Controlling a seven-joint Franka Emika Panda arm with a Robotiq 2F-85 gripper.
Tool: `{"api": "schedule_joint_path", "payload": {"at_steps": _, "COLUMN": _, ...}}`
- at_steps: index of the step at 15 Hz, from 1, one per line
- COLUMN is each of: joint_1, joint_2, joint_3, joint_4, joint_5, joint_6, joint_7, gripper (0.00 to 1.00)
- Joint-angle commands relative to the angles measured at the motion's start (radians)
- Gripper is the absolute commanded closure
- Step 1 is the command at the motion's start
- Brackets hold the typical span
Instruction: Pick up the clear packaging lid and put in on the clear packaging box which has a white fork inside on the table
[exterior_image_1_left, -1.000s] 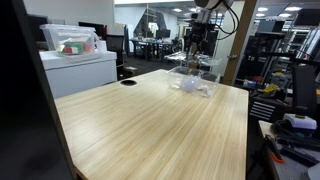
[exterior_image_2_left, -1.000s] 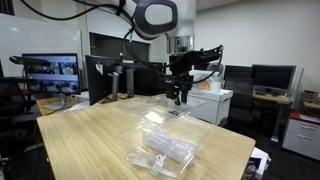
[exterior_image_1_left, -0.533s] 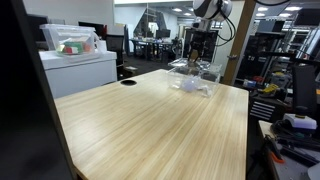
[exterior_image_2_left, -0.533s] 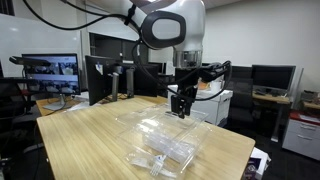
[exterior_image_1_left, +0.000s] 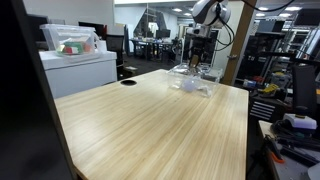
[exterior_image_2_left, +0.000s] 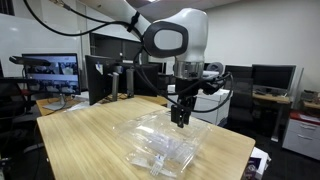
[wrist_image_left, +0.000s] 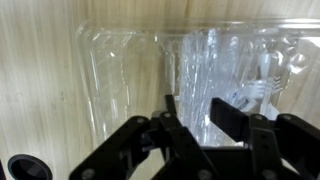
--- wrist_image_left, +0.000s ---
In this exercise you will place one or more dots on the small white blue sachet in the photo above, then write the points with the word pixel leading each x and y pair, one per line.
pixel 242 100

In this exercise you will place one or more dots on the black table grommet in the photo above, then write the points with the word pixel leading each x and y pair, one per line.
pixel 30 168

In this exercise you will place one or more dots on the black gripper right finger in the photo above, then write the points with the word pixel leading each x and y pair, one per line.
pixel 286 143

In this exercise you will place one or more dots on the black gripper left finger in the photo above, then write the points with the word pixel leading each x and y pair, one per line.
pixel 133 153

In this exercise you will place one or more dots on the clear plastic packaging lid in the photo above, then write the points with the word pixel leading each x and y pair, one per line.
pixel 140 60

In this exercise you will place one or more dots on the clear plastic packaging box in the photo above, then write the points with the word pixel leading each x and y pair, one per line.
pixel 100 110

